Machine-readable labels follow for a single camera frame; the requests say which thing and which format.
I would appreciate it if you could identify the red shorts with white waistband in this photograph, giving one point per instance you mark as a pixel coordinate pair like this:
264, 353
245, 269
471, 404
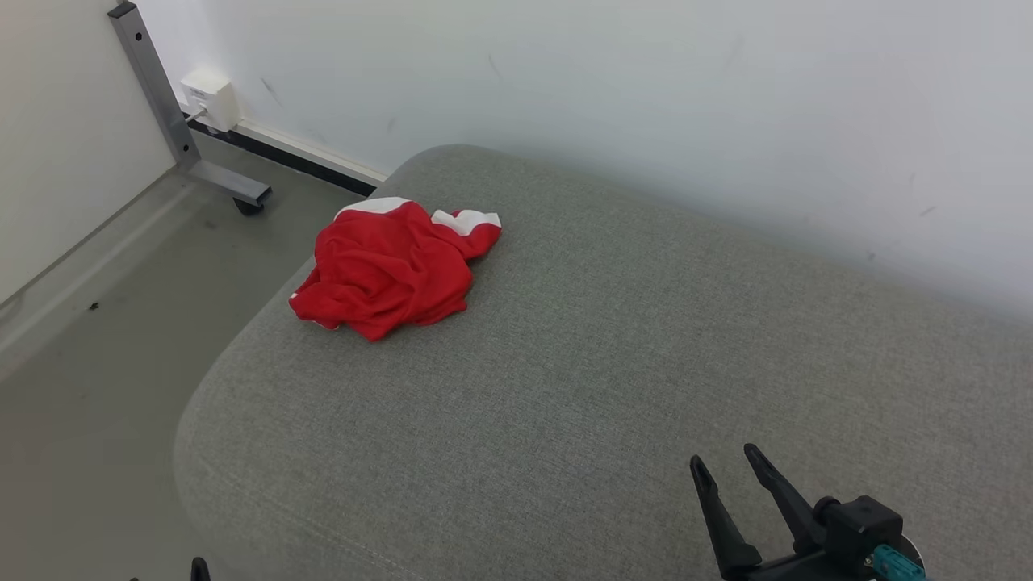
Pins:
379, 274

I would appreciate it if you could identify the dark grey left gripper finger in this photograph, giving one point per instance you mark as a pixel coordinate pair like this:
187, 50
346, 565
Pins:
200, 570

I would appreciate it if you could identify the grey metal frame leg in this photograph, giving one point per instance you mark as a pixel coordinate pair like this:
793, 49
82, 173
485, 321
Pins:
153, 81

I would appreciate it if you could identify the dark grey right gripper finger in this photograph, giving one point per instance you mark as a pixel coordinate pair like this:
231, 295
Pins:
787, 500
726, 524

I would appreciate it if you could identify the white wall outlet box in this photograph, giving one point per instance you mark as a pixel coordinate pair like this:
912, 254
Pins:
211, 95

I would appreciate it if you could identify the black wall baseboard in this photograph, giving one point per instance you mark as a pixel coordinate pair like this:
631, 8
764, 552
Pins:
282, 153

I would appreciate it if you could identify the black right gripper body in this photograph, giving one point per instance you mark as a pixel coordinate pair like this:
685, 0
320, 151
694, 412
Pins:
855, 524

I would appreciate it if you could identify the grey fabric sofa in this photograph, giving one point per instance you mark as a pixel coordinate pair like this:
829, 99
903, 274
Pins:
565, 363

